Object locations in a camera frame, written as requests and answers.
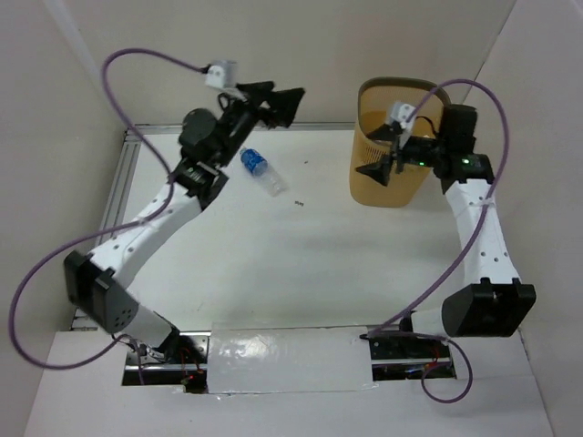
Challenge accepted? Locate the blue label plastic bottle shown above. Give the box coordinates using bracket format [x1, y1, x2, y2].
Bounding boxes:
[239, 147, 288, 197]

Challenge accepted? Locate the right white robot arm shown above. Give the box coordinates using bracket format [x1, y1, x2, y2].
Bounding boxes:
[356, 102, 537, 357]

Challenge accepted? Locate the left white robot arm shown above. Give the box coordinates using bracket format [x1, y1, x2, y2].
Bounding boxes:
[64, 82, 305, 363]

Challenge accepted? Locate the yellow mesh waste bin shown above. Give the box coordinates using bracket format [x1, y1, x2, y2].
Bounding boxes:
[348, 76, 455, 209]

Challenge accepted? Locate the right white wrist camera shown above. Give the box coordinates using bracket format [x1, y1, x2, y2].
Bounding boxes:
[385, 100, 415, 130]

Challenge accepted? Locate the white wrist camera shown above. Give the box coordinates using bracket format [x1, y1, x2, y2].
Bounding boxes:
[205, 60, 238, 89]
[385, 100, 415, 130]

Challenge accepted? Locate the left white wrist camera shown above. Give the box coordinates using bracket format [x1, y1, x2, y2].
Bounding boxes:
[205, 60, 238, 89]

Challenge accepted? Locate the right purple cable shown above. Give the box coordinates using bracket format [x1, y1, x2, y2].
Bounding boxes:
[363, 79, 509, 404]

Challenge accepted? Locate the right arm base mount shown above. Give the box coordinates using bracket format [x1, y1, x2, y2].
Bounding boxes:
[359, 324, 456, 382]

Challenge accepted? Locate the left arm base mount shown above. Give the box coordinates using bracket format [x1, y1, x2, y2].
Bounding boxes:
[121, 330, 211, 394]

